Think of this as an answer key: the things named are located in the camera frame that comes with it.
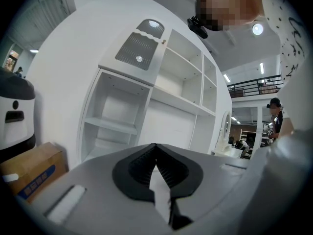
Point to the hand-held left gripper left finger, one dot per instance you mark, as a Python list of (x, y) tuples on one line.
[(97, 199)]

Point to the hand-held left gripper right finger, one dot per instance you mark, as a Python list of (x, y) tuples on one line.
[(215, 180)]

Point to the person's right forearm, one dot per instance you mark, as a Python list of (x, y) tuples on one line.
[(286, 126)]

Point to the white desk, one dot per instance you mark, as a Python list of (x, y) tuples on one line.
[(159, 195)]

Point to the white ornate vanity with mirror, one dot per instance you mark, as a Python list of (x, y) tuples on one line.
[(225, 141)]

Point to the brown cardboard box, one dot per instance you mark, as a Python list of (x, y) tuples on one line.
[(34, 165)]

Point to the white flat stick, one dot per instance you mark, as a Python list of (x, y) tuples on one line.
[(10, 178)]

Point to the black metal railing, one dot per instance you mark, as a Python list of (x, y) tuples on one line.
[(254, 86)]

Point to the ceiling strip light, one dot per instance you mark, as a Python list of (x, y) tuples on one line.
[(261, 68), (225, 77)]

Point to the white shelf cabinet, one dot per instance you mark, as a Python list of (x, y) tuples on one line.
[(171, 82)]

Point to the white and black robot machine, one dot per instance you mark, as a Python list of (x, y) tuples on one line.
[(14, 131)]

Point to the round ceiling lamp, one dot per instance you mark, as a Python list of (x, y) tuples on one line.
[(257, 29)]

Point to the person's white dotted shirt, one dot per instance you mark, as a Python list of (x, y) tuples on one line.
[(286, 33)]

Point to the person's head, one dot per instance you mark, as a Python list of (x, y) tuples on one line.
[(230, 6)]

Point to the black head-worn camera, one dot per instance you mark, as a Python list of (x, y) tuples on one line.
[(196, 27)]

